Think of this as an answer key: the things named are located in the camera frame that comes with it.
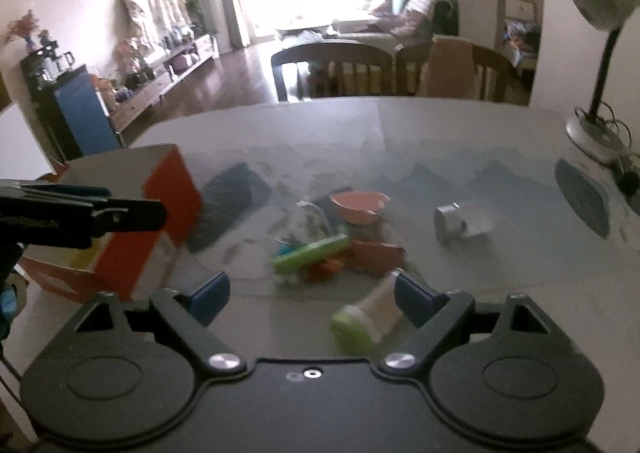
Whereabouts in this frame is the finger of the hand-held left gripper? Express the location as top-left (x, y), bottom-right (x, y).
top-left (0, 178), bottom-right (112, 202)
top-left (0, 196), bottom-right (168, 250)

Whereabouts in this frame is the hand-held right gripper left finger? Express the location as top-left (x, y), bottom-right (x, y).
top-left (75, 272), bottom-right (251, 376)

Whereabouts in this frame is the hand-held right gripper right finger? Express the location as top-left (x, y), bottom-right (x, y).
top-left (377, 272), bottom-right (566, 376)

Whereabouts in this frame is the orange cardboard box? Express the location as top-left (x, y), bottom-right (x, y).
top-left (20, 143), bottom-right (203, 304)

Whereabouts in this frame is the green-lid clear jar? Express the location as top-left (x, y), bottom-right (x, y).
top-left (330, 269), bottom-right (421, 355)

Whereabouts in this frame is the silver-cap clear bottle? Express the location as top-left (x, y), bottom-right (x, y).
top-left (433, 200), bottom-right (494, 245)

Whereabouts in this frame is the green plastic tube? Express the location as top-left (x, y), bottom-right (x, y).
top-left (271, 234), bottom-right (349, 275)

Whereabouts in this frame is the small red box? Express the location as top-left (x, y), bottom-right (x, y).
top-left (350, 239), bottom-right (406, 279)

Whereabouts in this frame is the black and blue water dispenser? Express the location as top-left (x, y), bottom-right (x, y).
top-left (20, 62), bottom-right (124, 160)

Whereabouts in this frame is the small orange toy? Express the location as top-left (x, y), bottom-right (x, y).
top-left (305, 258), bottom-right (347, 282)

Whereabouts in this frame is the pink heart-shaped bowl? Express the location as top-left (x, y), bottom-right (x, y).
top-left (329, 190), bottom-right (391, 227)

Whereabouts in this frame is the clear plastic bag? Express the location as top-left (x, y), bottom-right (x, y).
top-left (277, 200), bottom-right (332, 246)

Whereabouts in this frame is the low wooden TV cabinet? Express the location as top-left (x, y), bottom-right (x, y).
top-left (107, 33), bottom-right (221, 132)

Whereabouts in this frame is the black coffee maker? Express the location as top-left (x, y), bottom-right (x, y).
top-left (29, 46), bottom-right (77, 81)

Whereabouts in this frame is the pink flower arrangement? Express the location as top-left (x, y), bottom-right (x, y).
top-left (112, 37), bottom-right (147, 80)

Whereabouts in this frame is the vase with pink flowers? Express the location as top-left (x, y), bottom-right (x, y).
top-left (4, 9), bottom-right (42, 53)

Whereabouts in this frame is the cloth-covered television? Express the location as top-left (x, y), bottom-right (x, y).
top-left (117, 0), bottom-right (189, 50)

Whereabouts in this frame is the tall green houseplant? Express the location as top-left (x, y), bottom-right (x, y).
top-left (184, 0), bottom-right (212, 40)

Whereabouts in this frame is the tan cloth on chair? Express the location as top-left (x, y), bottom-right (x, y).
top-left (429, 36), bottom-right (482, 97)

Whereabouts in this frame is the brown wooden chair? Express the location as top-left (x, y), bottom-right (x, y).
top-left (395, 40), bottom-right (531, 106)

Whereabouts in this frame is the dark wooden slatted chair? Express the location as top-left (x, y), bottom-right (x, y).
top-left (270, 40), bottom-right (398, 102)

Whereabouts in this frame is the sofa with blankets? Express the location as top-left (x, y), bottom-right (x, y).
top-left (330, 0), bottom-right (461, 41)

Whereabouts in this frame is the black fan cable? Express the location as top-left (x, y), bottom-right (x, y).
top-left (572, 106), bottom-right (640, 194)

